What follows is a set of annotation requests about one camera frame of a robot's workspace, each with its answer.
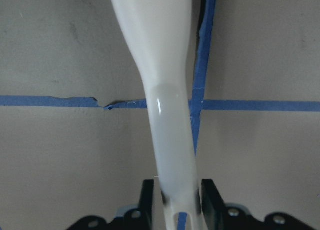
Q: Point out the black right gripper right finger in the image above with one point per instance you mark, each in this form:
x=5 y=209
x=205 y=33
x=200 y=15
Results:
x=212 y=204

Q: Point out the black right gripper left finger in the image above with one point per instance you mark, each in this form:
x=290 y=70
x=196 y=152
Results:
x=146 y=201

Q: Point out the white hand brush black bristles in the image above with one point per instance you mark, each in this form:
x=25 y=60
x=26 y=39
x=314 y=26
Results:
x=157 y=33

